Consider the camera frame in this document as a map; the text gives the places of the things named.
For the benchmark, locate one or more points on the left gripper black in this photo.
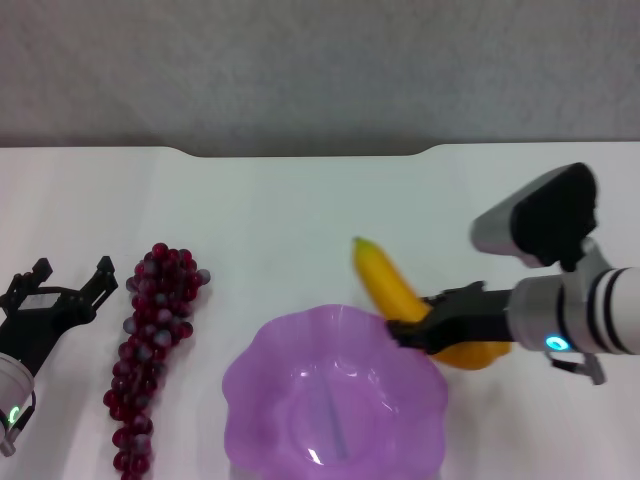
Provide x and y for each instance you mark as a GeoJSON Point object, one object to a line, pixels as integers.
{"type": "Point", "coordinates": [45, 315]}

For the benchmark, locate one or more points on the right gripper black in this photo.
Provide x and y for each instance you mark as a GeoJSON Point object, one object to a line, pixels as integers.
{"type": "Point", "coordinates": [475, 320]}

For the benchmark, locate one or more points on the yellow banana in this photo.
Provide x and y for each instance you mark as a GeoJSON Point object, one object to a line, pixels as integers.
{"type": "Point", "coordinates": [380, 280]}

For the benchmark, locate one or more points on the red grape bunch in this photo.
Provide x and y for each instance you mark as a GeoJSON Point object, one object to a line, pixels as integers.
{"type": "Point", "coordinates": [150, 320]}

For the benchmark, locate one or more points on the purple wavy plastic plate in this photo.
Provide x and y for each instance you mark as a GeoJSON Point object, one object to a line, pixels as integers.
{"type": "Point", "coordinates": [340, 390]}

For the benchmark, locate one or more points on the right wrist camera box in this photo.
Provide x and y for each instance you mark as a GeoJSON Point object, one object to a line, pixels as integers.
{"type": "Point", "coordinates": [550, 215]}

